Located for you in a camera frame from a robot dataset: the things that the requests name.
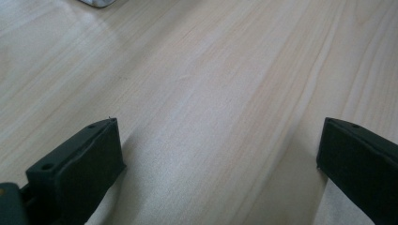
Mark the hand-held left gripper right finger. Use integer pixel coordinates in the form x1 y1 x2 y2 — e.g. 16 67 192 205
315 116 398 225

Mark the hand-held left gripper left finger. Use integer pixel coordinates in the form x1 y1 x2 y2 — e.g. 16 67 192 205
25 117 128 225

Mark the grey cloth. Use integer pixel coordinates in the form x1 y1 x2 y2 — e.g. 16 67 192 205
78 0 117 8

